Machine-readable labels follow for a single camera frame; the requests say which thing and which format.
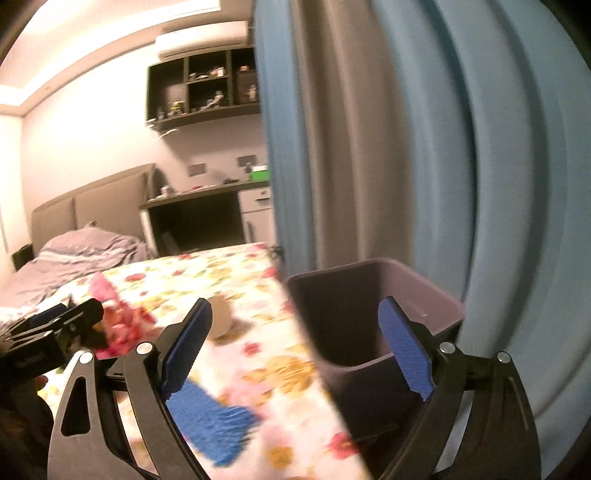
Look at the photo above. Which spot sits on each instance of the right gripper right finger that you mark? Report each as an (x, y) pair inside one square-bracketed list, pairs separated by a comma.
[(500, 439)]

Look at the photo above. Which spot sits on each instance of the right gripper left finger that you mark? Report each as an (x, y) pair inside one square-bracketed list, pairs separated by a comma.
[(88, 440)]

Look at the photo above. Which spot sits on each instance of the red white wrapper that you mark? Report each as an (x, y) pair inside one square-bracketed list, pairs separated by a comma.
[(124, 325)]

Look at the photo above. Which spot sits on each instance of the blue foam net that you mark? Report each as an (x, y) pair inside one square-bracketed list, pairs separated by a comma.
[(218, 432)]

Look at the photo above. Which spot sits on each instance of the grid paper cup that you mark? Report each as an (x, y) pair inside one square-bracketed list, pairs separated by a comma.
[(221, 316)]

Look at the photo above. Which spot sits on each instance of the grey trash bin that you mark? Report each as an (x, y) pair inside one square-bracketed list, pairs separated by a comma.
[(337, 312)]

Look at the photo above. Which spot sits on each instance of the left hand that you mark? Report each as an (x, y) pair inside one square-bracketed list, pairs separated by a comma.
[(26, 427)]

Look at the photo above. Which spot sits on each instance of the black bedside stand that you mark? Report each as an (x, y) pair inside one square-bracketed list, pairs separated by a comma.
[(22, 256)]

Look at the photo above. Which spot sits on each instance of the grey striped duvet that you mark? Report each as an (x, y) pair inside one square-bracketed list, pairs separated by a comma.
[(64, 258)]

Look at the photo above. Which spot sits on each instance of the grey bed headboard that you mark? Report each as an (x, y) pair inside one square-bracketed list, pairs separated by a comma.
[(112, 203)]

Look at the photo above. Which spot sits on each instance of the floral tablecloth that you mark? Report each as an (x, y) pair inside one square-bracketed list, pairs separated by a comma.
[(260, 362)]

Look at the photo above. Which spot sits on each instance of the dark desk with drawers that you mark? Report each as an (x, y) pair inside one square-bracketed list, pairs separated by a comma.
[(209, 218)]

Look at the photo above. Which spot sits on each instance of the green box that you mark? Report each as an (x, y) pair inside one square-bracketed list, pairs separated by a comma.
[(259, 173)]

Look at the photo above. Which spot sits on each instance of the blue grey curtain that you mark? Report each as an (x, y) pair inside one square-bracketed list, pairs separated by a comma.
[(454, 135)]

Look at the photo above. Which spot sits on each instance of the white air conditioner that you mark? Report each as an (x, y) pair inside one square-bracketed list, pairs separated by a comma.
[(202, 38)]

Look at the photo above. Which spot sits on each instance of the dark wall shelf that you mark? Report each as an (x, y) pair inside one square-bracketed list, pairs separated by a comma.
[(201, 87)]

